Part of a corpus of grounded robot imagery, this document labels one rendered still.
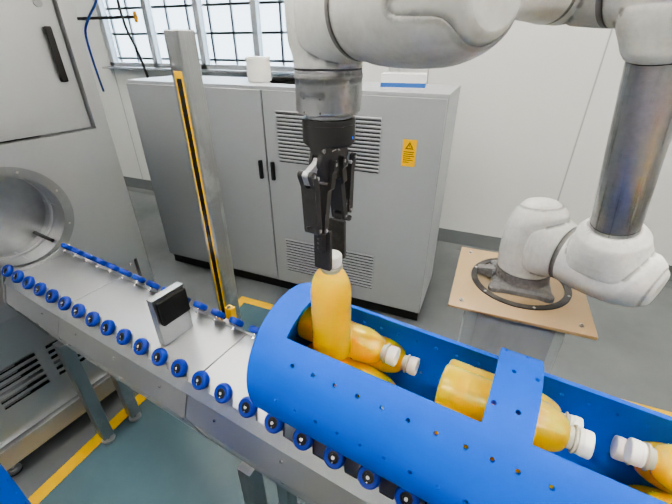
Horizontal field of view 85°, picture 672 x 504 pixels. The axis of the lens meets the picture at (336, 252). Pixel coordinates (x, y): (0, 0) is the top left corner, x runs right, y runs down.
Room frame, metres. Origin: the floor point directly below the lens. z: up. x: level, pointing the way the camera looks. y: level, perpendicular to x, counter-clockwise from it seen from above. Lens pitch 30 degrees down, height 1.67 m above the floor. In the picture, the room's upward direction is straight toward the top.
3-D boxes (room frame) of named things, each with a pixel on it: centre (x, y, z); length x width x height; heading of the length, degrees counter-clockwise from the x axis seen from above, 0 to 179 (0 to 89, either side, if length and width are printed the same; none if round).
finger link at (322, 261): (0.52, 0.02, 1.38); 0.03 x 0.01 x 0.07; 60
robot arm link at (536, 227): (0.96, -0.59, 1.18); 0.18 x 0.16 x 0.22; 34
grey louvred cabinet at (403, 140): (2.58, 0.35, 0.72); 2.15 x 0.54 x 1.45; 68
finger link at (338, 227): (0.56, 0.00, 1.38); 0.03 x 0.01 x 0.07; 60
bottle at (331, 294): (0.54, 0.01, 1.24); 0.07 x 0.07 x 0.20
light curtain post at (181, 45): (1.18, 0.43, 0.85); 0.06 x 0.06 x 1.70; 60
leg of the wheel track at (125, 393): (1.23, 1.03, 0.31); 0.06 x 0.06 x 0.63; 60
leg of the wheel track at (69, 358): (1.10, 1.10, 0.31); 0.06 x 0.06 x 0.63; 60
